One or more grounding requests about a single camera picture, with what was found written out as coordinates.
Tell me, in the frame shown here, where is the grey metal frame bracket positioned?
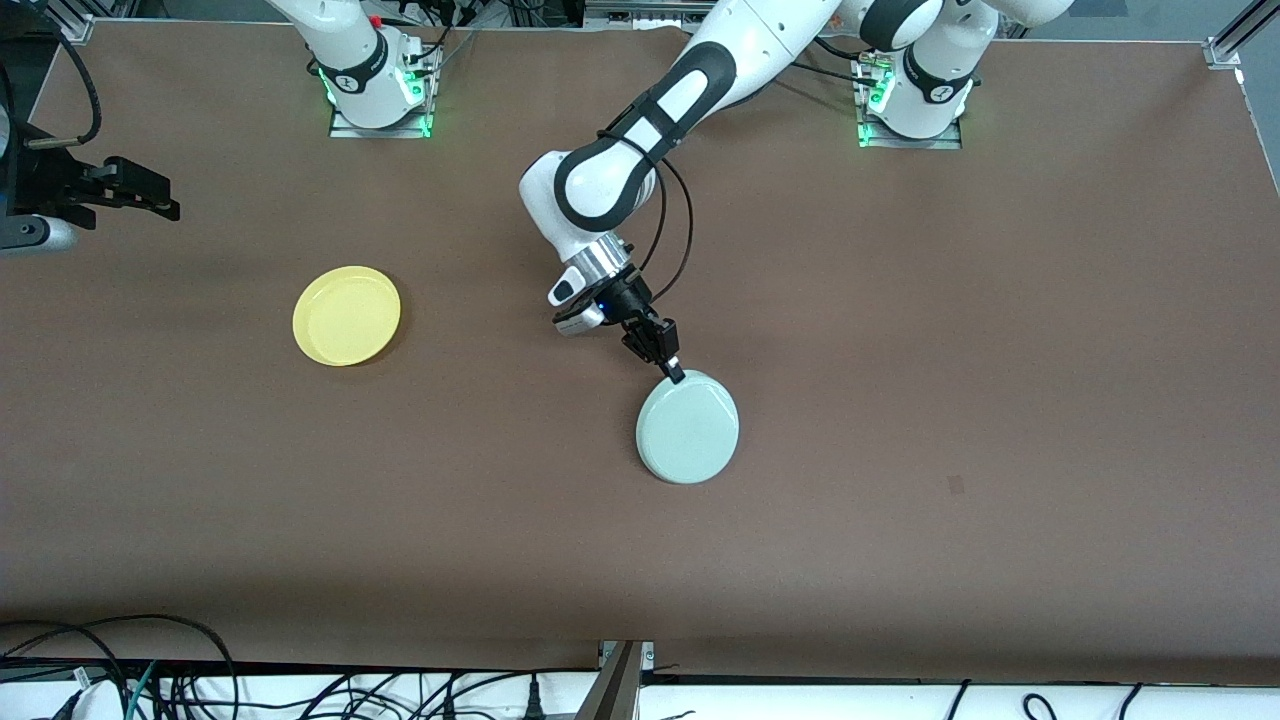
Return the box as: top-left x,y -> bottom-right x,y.
575,640 -> 656,720

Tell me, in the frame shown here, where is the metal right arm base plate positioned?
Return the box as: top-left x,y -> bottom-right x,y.
328,45 -> 441,140

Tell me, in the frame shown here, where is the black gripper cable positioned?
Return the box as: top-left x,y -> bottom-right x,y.
25,40 -> 103,149
598,128 -> 695,307

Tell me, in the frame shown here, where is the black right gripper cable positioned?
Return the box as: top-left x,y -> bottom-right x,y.
25,40 -> 103,149

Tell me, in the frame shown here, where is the black cable across table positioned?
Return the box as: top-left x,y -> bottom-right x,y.
788,60 -> 881,87

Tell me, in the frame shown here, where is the pale green round plate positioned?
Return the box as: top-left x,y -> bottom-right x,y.
635,369 -> 741,486

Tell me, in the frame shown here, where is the teal cable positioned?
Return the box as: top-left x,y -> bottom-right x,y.
125,660 -> 159,720

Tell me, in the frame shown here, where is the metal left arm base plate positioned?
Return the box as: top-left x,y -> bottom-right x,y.
855,50 -> 966,152

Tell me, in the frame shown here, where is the long black looping cable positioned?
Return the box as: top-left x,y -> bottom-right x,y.
0,613 -> 238,720

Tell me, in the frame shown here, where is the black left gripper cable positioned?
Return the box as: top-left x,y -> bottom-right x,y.
598,128 -> 695,307

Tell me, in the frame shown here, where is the aluminium frame profile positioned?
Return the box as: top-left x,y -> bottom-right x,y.
1205,0 -> 1280,71
45,0 -> 96,46

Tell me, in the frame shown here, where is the yellow round plate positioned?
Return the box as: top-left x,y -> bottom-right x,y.
292,265 -> 403,368

